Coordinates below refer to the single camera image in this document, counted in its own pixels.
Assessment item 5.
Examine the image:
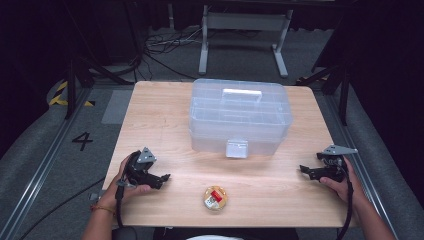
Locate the orange wrist bracelet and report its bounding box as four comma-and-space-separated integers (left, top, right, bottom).
89, 203, 116, 216

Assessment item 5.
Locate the grey floor plate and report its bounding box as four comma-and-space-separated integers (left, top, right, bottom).
100, 89, 135, 126

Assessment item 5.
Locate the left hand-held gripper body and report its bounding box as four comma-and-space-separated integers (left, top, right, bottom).
123, 146, 162, 188

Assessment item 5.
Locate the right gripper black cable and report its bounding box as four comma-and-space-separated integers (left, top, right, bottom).
335, 162, 355, 240

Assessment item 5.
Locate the thin black floor cable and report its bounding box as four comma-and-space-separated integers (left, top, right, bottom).
19, 176, 106, 240

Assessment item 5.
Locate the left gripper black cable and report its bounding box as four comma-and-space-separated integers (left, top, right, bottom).
114, 151, 138, 240

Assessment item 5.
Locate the metal floor rail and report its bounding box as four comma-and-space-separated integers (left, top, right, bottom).
324, 94, 400, 240
0, 87, 94, 240

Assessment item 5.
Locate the grey tape strip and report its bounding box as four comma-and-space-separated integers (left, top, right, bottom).
88, 189, 108, 202

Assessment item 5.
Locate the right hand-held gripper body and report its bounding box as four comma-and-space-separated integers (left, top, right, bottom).
311, 144, 359, 184

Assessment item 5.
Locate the person's right hand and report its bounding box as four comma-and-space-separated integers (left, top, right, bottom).
319, 156, 368, 205

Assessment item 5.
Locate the clear plastic storage box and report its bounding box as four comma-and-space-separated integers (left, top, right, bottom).
188, 78, 294, 159

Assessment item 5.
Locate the bundle of floor cables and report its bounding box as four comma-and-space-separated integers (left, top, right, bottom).
133, 25, 205, 82

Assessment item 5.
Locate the black metal stand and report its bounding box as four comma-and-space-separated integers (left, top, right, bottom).
62, 0, 135, 120
295, 59, 352, 127

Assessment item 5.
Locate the grey metal table stand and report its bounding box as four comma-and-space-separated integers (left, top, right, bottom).
198, 4, 294, 79

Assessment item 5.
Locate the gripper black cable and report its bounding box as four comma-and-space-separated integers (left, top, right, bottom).
114, 151, 138, 240
335, 162, 355, 240

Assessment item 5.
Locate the person's white clothing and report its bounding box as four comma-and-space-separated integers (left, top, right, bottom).
185, 234, 245, 240

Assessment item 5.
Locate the yellow black floor tape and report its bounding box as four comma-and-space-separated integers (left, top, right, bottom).
48, 80, 96, 108

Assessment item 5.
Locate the person's left hand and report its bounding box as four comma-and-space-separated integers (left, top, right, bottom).
98, 154, 153, 212

